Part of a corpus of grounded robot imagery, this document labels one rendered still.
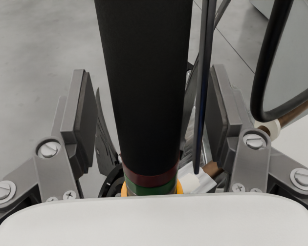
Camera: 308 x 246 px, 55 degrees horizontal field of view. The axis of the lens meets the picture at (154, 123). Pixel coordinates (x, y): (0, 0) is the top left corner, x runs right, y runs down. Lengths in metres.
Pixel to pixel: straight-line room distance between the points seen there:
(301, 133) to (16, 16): 3.29
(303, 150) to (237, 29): 2.61
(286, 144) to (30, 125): 1.93
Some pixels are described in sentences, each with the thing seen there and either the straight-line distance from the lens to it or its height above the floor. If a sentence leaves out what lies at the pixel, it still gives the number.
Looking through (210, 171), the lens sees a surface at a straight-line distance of 0.25.
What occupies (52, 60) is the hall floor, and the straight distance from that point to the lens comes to 2.82.
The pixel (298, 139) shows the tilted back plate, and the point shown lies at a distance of 0.61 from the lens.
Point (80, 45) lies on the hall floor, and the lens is 2.92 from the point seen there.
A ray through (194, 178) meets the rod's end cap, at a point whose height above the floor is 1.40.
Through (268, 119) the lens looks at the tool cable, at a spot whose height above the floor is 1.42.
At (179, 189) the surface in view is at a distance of 0.21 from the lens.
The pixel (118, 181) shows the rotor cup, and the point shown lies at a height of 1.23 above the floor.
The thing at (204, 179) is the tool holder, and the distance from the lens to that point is 0.25.
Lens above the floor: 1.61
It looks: 49 degrees down
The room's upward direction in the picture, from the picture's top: 1 degrees counter-clockwise
